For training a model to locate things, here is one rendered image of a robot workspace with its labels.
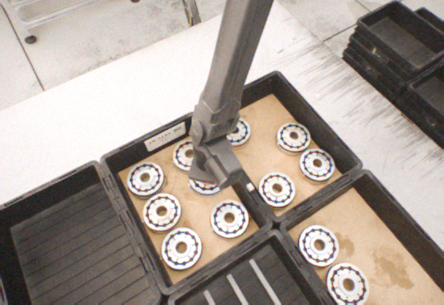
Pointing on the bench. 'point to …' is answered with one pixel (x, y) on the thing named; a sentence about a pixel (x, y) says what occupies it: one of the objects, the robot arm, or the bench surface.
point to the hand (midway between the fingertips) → (208, 173)
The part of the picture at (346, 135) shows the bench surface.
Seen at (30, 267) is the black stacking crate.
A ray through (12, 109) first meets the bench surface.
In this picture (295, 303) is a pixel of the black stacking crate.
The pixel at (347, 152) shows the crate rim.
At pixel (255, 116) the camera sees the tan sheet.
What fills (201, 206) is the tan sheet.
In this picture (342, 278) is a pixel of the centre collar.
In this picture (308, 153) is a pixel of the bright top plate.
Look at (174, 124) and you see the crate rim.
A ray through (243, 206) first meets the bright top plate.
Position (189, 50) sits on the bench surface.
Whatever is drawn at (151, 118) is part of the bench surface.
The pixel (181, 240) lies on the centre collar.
